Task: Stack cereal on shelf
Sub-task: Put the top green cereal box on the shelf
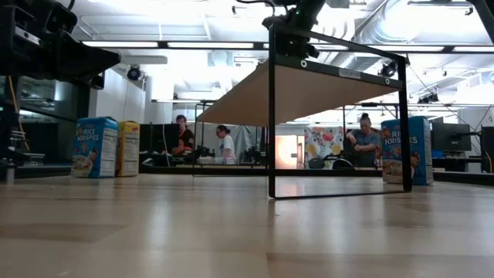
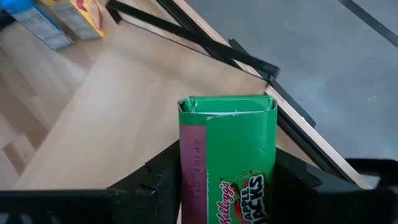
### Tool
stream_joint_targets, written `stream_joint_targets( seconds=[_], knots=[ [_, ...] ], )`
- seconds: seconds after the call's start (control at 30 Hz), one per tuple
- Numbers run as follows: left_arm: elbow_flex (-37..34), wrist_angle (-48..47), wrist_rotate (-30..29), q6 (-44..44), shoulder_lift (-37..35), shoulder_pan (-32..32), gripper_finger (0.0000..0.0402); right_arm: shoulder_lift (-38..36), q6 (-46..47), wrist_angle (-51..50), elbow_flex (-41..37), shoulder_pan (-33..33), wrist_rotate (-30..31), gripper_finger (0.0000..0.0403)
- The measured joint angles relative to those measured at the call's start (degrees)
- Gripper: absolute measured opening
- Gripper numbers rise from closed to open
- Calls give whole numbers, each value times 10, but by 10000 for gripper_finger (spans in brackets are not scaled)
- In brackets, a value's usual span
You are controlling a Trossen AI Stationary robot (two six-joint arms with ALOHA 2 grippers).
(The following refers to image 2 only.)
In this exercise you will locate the yellow Corn Pops cereal box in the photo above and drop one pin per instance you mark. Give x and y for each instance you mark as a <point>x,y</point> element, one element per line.
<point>74,18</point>

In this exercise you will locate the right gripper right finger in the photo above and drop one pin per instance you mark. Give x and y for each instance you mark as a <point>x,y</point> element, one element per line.
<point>289,193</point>

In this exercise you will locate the blue Rice Krispies cereal box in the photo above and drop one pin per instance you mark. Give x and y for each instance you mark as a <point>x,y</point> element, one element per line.
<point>34,21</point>

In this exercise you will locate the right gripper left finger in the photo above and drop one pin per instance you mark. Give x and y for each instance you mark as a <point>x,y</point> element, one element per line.
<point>155,193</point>

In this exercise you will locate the green Apple Jacks cereal box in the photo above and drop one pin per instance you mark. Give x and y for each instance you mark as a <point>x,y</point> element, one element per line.
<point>239,149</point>

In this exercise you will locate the wooden shelf with black frame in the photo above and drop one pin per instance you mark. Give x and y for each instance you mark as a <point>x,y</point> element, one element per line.
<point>140,109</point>

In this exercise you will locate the black table edge rail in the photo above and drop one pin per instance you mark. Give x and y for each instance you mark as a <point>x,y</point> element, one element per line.
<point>308,149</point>

